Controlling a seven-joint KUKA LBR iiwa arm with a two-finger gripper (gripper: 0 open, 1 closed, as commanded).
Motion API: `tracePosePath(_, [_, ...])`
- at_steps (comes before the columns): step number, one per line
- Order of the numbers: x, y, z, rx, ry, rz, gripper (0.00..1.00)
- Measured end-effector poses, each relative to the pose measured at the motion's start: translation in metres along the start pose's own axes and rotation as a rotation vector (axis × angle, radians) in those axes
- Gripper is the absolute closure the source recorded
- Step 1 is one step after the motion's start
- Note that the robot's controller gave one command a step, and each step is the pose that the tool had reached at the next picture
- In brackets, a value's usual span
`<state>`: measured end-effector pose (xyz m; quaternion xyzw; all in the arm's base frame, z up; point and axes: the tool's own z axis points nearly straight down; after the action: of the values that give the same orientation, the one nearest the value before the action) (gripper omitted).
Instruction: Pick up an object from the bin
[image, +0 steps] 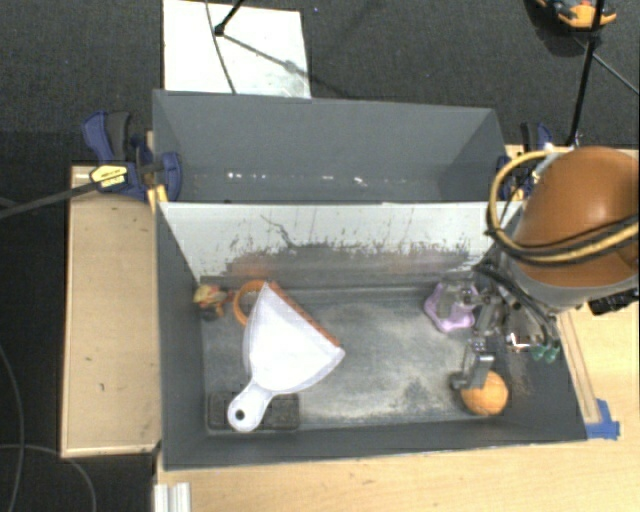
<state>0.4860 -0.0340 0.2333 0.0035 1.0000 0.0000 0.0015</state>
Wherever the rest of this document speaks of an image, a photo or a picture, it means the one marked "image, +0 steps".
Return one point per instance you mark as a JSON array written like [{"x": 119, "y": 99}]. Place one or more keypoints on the yellow and red toy figure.
[{"x": 210, "y": 299}]

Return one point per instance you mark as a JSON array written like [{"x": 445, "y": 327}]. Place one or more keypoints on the grey metal bin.
[{"x": 380, "y": 350}]

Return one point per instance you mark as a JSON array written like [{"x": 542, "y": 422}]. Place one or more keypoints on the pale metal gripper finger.
[
  {"x": 464, "y": 367},
  {"x": 483, "y": 371}
]

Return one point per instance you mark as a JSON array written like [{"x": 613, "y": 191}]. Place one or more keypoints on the dark green flat block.
[{"x": 285, "y": 412}]

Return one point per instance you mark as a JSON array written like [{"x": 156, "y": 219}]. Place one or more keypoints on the orange ball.
[{"x": 487, "y": 397}]

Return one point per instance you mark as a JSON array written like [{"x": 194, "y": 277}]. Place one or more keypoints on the pale purple plastic thing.
[{"x": 450, "y": 320}]

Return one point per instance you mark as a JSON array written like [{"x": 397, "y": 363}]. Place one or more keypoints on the black cylinder on white bracket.
[{"x": 615, "y": 302}]

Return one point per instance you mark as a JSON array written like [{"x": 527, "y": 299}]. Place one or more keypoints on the white plastic dustpan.
[{"x": 285, "y": 345}]

